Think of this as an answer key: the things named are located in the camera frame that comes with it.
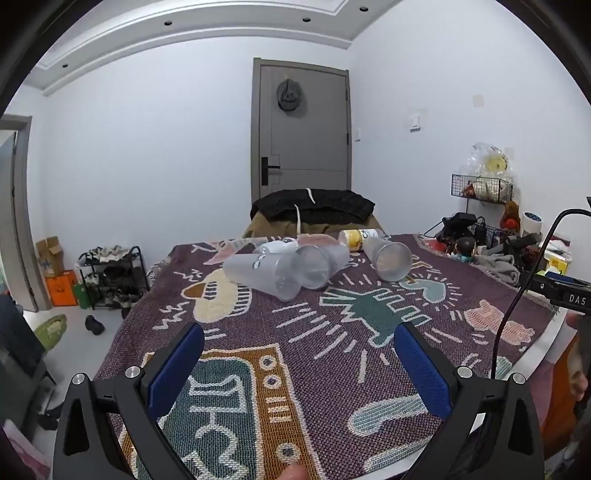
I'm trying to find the yellow labelled plastic cup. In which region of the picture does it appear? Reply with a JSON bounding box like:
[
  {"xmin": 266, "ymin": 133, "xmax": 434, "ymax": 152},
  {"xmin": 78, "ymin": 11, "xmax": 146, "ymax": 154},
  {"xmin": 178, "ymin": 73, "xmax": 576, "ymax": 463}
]
[{"xmin": 338, "ymin": 229, "xmax": 386, "ymax": 252}]

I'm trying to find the clear ribbed plastic cup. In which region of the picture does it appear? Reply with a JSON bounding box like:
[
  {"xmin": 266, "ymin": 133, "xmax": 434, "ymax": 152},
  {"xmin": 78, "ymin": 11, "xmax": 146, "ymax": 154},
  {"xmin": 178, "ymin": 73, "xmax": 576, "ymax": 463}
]
[{"xmin": 295, "ymin": 244, "xmax": 349, "ymax": 290}]

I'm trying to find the frosted plain plastic cup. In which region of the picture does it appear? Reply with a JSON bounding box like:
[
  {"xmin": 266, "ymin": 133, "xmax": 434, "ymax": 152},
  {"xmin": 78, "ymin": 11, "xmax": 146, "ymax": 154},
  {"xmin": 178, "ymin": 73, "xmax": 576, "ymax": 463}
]
[{"xmin": 363, "ymin": 237, "xmax": 413, "ymax": 282}]

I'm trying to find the frosted cup with cartoon print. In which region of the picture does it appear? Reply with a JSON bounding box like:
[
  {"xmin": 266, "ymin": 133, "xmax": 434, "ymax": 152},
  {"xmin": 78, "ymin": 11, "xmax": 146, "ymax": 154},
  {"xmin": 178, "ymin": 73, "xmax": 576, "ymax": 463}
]
[{"xmin": 222, "ymin": 253, "xmax": 301, "ymax": 302}]

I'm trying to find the person's hand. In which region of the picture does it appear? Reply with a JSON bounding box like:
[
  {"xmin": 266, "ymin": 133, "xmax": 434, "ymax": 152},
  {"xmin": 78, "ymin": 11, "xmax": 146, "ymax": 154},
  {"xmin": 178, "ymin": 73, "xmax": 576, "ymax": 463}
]
[{"xmin": 566, "ymin": 311, "xmax": 590, "ymax": 401}]

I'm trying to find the grey cloth on desk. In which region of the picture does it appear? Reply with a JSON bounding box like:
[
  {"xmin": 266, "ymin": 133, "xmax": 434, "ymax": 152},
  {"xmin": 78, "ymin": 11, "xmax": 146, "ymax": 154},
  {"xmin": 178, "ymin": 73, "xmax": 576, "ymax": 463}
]
[{"xmin": 473, "ymin": 254, "xmax": 520, "ymax": 286}]

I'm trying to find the brown plush toy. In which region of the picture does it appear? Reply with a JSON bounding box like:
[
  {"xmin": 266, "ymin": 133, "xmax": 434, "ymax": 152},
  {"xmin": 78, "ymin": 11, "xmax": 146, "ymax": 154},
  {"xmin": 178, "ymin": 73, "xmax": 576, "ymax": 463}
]
[{"xmin": 500, "ymin": 200, "xmax": 521, "ymax": 232}]

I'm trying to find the black slipper on floor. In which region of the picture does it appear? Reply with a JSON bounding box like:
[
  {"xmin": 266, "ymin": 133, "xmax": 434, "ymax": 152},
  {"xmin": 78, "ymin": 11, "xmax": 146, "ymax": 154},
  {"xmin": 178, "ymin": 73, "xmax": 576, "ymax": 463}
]
[{"xmin": 84, "ymin": 315, "xmax": 105, "ymax": 336}]

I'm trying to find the green floor mat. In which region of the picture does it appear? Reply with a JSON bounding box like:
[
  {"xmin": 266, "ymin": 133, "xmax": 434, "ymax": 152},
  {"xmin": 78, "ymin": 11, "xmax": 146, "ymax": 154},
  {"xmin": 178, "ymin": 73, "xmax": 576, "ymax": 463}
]
[{"xmin": 34, "ymin": 314, "xmax": 67, "ymax": 352}]

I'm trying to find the orange paper bag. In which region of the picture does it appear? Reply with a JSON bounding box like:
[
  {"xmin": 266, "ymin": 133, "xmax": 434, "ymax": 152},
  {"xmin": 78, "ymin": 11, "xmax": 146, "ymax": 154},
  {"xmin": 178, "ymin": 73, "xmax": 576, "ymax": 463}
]
[{"xmin": 45, "ymin": 270, "xmax": 78, "ymax": 307}]

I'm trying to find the black shoe rack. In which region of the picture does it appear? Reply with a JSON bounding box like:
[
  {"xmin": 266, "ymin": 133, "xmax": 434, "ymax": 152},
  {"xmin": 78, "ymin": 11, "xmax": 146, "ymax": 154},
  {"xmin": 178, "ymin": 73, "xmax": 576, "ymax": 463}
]
[{"xmin": 75, "ymin": 245, "xmax": 150, "ymax": 316}]

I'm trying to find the clear bag with yellow item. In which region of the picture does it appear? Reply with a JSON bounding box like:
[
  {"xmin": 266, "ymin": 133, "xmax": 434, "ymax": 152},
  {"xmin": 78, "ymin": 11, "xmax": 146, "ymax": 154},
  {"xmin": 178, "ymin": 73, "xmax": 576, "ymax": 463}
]
[{"xmin": 460, "ymin": 142, "xmax": 513, "ymax": 181}]

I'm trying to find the cardboard box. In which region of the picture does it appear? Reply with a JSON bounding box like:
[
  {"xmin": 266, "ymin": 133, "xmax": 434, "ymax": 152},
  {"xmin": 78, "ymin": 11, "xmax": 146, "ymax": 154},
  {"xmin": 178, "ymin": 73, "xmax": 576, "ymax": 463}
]
[{"xmin": 36, "ymin": 236, "xmax": 64, "ymax": 278}]

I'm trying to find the purple patterned woven blanket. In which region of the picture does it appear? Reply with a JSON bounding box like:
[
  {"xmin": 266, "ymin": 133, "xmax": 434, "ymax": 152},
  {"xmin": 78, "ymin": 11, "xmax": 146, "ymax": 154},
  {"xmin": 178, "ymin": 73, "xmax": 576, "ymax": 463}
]
[{"xmin": 98, "ymin": 235, "xmax": 556, "ymax": 479}]

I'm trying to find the brown jacket on chair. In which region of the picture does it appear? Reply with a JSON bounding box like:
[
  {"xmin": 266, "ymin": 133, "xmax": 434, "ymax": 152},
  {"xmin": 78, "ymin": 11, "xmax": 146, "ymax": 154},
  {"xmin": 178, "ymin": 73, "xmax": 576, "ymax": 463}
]
[{"xmin": 242, "ymin": 213, "xmax": 384, "ymax": 238}]

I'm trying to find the clear bottle white label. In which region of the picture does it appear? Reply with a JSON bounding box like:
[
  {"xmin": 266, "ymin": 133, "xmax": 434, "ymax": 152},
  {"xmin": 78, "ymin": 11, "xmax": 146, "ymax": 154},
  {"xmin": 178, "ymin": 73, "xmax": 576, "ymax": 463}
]
[{"xmin": 256, "ymin": 239, "xmax": 298, "ymax": 255}]

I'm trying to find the grey door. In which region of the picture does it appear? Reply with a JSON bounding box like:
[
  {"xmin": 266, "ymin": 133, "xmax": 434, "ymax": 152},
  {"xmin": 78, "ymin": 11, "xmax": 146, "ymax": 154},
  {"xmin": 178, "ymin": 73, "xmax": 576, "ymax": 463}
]
[{"xmin": 250, "ymin": 58, "xmax": 353, "ymax": 201}]

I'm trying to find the grey hat on door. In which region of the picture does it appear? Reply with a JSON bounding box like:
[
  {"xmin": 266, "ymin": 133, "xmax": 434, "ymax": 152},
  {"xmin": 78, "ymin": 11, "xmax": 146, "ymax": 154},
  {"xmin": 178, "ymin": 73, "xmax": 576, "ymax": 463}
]
[{"xmin": 276, "ymin": 78, "xmax": 304, "ymax": 112}]

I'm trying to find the black cable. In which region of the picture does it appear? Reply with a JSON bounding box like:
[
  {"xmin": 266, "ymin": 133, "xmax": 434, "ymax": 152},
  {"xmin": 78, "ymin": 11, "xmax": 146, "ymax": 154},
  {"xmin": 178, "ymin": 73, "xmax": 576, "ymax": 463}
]
[{"xmin": 490, "ymin": 208, "xmax": 591, "ymax": 380}]

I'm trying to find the black camera gear pile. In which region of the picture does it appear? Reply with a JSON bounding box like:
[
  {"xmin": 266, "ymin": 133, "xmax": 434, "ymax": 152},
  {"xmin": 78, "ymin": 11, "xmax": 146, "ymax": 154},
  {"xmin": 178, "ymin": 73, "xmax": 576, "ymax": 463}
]
[{"xmin": 422, "ymin": 212, "xmax": 541, "ymax": 261}]

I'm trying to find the black wire wall basket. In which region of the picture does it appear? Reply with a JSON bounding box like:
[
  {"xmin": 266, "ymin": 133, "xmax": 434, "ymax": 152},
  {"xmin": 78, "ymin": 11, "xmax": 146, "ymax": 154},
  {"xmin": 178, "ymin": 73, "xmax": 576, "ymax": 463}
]
[{"xmin": 451, "ymin": 173, "xmax": 513, "ymax": 204}]

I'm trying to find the white wall switch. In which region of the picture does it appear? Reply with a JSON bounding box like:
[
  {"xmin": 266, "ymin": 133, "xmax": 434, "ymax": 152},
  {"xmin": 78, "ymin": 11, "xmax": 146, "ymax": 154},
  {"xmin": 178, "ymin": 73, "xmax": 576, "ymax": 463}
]
[{"xmin": 409, "ymin": 111, "xmax": 422, "ymax": 133}]

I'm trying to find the black garment with drawstring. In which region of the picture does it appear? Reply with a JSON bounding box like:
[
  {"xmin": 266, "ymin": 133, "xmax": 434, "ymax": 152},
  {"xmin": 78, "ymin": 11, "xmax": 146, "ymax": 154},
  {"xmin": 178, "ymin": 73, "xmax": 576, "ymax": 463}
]
[{"xmin": 250, "ymin": 189, "xmax": 375, "ymax": 224}]

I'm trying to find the black door handle lock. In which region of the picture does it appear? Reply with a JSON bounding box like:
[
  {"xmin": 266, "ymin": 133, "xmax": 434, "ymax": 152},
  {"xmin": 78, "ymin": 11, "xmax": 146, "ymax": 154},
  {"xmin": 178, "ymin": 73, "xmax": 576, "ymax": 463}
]
[{"xmin": 260, "ymin": 157, "xmax": 280, "ymax": 186}]

